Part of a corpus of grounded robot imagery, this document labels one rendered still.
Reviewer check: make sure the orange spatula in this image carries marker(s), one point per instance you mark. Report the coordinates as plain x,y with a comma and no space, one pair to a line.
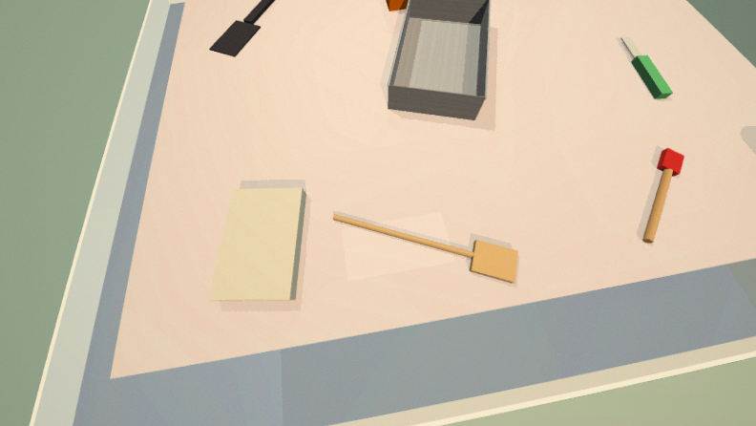
490,260

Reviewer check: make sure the grey roasting tin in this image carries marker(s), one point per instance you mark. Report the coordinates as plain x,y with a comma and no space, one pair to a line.
440,65

